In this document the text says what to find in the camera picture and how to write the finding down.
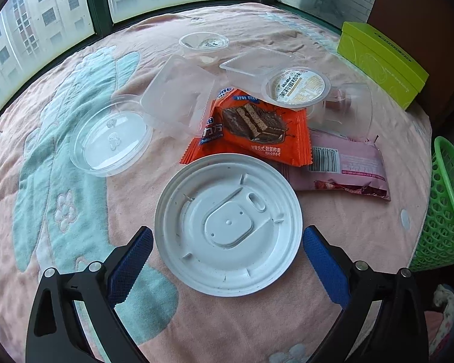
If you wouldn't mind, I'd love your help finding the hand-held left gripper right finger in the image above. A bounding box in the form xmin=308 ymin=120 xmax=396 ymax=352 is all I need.
xmin=303 ymin=225 xmax=429 ymax=363

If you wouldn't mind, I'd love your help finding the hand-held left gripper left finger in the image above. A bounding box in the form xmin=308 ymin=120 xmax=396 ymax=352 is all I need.
xmin=26 ymin=226 xmax=154 ymax=363

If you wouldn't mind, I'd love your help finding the white round plastic lid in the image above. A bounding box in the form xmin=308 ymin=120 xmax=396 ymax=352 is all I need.
xmin=154 ymin=153 xmax=303 ymax=297

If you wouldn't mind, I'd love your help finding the pink snack wrapper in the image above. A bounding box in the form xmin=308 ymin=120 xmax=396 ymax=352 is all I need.
xmin=280 ymin=129 xmax=392 ymax=202

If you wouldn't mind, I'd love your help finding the green perforated plastic basket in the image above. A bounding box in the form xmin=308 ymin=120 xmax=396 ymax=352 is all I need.
xmin=409 ymin=136 xmax=454 ymax=273

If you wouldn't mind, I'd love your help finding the clear round plastic lid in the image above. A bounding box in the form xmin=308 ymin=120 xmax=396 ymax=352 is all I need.
xmin=69 ymin=94 xmax=154 ymax=177

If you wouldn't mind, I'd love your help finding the floral cloth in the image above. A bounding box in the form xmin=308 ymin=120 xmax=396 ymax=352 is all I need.
xmin=427 ymin=283 xmax=454 ymax=352

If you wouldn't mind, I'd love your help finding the orange snack wrapper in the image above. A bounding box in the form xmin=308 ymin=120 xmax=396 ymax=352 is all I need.
xmin=179 ymin=87 xmax=313 ymax=167

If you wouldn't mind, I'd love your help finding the large clear plastic cup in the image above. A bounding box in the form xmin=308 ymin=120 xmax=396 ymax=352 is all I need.
xmin=306 ymin=82 xmax=375 ymax=140

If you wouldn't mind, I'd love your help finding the clear plastic clamshell box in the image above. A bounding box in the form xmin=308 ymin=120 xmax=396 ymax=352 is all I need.
xmin=140 ymin=55 xmax=216 ymax=136

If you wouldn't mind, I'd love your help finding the jelly cup with printed seal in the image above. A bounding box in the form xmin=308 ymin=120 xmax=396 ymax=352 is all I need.
xmin=261 ymin=66 xmax=331 ymax=107

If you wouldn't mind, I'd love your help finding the green cardboard box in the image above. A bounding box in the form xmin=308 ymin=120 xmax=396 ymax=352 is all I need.
xmin=337 ymin=21 xmax=429 ymax=111

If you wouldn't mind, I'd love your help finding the clear rectangular plastic tray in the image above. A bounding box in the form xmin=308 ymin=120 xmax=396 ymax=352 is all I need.
xmin=219 ymin=47 xmax=305 ymax=86

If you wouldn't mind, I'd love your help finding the small clear plastic cup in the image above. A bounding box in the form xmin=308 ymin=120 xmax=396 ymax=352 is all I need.
xmin=179 ymin=32 xmax=229 ymax=65

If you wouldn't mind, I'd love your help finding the brown wooden board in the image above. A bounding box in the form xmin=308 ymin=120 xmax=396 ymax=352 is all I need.
xmin=365 ymin=0 xmax=454 ymax=140

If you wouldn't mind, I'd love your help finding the green window frame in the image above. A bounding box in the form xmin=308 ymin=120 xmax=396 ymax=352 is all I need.
xmin=0 ymin=0 xmax=345 ymax=137

